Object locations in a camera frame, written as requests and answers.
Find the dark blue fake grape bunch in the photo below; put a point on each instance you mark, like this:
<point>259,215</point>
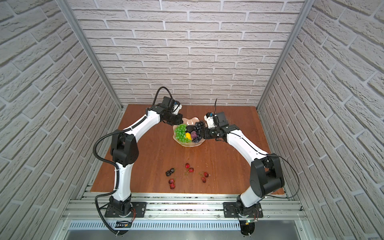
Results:
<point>199,128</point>

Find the aluminium corner post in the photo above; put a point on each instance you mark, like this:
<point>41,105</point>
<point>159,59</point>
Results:
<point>80,34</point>
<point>306,8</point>

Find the green fake grape bunch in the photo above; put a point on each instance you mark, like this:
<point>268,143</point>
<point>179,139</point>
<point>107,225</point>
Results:
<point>180,132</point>

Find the aluminium front rail frame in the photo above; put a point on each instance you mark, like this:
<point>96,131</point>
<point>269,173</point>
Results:
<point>186,217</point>

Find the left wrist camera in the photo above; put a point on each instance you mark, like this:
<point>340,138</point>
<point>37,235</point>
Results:
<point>171,103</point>

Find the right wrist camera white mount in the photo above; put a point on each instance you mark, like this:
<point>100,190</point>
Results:
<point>216,120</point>

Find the purple fake fig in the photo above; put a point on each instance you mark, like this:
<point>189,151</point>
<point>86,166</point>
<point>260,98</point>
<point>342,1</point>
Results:
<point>195,137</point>

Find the left aluminium corner post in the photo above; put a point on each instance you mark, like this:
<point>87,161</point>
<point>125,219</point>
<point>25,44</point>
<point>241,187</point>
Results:
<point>80,34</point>

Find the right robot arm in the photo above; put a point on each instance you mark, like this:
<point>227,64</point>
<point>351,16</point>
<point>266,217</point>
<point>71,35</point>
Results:
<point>266,174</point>

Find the black fake berry pair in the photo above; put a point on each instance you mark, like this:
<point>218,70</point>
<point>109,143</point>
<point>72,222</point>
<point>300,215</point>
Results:
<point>170,172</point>

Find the beige wavy fruit bowl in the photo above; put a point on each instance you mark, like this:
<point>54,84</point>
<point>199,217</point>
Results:
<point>189,122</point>

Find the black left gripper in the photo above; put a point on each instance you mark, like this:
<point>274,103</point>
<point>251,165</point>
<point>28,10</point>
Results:
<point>180,121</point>

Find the dark fake avocado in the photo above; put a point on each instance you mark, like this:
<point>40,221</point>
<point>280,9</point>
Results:
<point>190,128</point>

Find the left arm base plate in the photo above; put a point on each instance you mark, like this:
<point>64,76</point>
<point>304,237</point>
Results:
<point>126,210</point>

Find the right aluminium corner post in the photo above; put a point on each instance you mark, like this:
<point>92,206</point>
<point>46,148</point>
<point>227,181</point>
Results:
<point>306,8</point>

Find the yellow fake lemon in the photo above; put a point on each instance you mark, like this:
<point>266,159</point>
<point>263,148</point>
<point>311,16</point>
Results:
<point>188,137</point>

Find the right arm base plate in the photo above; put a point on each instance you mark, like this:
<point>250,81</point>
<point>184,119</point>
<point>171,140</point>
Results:
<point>237,210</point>

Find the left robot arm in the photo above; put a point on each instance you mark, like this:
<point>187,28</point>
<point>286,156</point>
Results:
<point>125,150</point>

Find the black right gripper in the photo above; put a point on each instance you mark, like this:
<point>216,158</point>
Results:
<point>207,133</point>

